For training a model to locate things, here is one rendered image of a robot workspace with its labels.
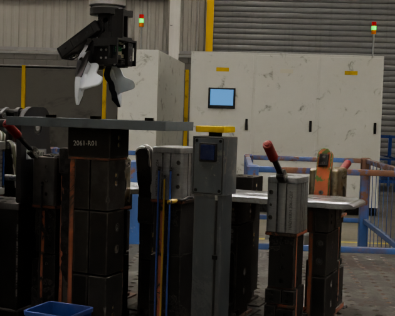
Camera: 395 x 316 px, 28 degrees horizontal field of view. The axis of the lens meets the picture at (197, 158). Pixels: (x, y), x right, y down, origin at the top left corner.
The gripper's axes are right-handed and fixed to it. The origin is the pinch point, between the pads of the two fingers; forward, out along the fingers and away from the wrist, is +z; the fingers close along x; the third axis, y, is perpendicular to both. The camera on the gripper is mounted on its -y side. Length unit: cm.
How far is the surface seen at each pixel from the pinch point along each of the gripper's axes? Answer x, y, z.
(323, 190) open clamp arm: 48, 33, 18
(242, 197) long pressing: 26.3, 21.8, 19.2
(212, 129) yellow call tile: -0.5, 27.2, 3.7
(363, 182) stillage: 352, -42, 39
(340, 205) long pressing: 28, 44, 19
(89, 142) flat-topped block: -3.5, 1.0, 7.1
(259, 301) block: 52, 16, 48
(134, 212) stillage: 199, -115, 50
